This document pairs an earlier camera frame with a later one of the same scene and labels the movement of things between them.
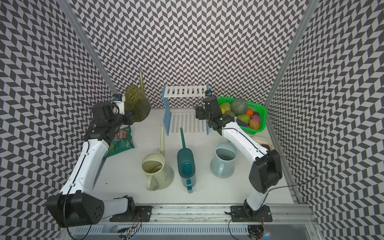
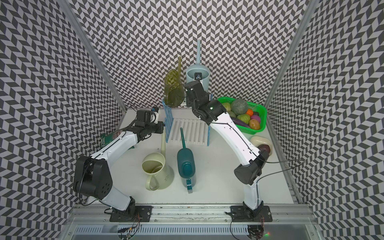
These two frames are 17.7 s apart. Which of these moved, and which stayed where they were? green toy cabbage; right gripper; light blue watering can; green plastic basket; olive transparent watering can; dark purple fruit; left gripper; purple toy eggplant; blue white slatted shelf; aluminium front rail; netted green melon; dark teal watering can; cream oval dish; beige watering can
Moved: left gripper; light blue watering can; right gripper; olive transparent watering can; blue white slatted shelf
Stayed: dark purple fruit; dark teal watering can; green plastic basket; aluminium front rail; netted green melon; green toy cabbage; purple toy eggplant; beige watering can; cream oval dish
